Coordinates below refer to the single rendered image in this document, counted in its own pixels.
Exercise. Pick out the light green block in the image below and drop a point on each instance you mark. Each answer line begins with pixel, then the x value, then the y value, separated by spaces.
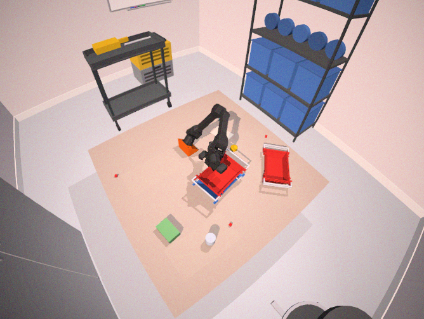
pixel 168 230

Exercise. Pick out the white cylinder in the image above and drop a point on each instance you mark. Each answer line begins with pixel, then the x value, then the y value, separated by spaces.
pixel 210 239

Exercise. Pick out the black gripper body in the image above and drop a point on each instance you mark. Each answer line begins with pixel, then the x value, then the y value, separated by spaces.
pixel 220 169

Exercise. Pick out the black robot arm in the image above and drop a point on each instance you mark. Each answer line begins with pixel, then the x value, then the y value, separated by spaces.
pixel 220 140

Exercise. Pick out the blue plastic tray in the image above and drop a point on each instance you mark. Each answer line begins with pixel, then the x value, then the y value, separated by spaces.
pixel 212 193

